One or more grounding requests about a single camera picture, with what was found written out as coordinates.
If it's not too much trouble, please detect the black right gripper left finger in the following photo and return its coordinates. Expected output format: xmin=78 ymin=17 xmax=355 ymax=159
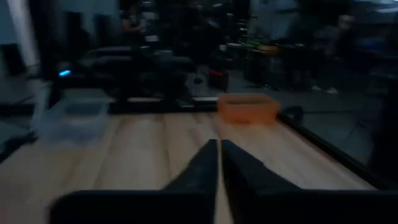
xmin=49 ymin=139 xmax=219 ymax=224

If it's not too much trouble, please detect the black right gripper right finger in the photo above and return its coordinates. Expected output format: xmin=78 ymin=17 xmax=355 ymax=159
xmin=220 ymin=139 xmax=398 ymax=224

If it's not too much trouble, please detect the orange translucent plastic container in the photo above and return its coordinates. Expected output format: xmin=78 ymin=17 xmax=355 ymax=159
xmin=216 ymin=93 xmax=281 ymax=126

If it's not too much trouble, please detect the red background object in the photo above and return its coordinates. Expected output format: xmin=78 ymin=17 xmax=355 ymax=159
xmin=207 ymin=68 xmax=230 ymax=91

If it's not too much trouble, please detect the background work table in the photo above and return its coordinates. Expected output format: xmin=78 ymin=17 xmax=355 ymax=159
xmin=226 ymin=42 xmax=307 ymax=86

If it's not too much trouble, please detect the clear plastic container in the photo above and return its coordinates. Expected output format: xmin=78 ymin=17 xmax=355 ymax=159
xmin=32 ymin=95 xmax=113 ymax=147

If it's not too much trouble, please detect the person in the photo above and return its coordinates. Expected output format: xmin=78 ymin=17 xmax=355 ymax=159
xmin=120 ymin=5 xmax=146 ymax=49
xmin=312 ymin=14 xmax=360 ymax=94

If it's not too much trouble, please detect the white pillar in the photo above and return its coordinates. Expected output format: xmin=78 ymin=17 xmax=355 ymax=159
xmin=6 ymin=0 xmax=40 ymax=77

